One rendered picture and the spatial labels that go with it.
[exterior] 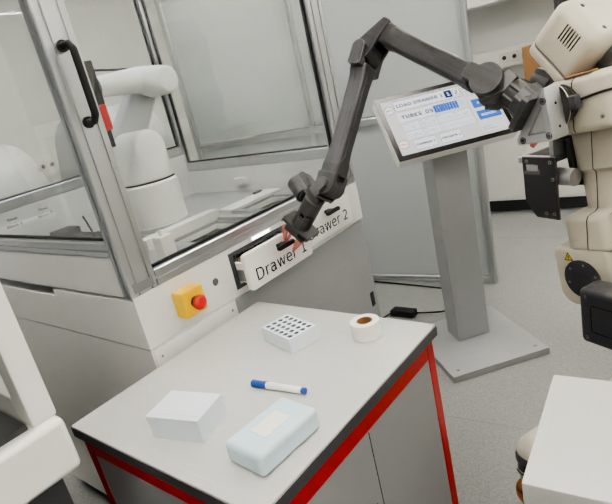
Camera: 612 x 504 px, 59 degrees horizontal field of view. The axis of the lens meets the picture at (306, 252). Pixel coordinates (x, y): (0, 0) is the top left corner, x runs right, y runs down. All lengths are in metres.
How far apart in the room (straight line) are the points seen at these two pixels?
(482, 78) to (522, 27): 3.63
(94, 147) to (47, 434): 0.63
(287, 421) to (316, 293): 0.94
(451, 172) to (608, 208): 1.03
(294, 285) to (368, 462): 0.79
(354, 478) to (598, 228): 0.82
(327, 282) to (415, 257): 1.54
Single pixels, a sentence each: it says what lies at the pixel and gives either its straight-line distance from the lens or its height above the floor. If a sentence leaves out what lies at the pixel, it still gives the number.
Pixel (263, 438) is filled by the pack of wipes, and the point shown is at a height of 0.80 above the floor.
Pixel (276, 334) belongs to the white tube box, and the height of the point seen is 0.80.
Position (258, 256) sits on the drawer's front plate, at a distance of 1.55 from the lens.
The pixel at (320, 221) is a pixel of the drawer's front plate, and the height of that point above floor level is 0.88.
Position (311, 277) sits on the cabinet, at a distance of 1.84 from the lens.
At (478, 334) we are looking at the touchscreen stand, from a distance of 2.69.
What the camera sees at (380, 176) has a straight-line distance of 3.31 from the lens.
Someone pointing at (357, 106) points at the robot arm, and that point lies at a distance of 1.52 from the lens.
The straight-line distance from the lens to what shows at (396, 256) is 3.45.
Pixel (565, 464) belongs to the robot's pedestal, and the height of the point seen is 0.76.
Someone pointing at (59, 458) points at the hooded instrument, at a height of 0.84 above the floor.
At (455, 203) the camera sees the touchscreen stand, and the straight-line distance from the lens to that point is 2.42.
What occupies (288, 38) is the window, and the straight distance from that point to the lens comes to 1.87.
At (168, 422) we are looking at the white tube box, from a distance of 1.11.
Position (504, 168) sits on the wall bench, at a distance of 4.41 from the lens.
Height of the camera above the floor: 1.37
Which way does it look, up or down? 18 degrees down
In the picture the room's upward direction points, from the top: 13 degrees counter-clockwise
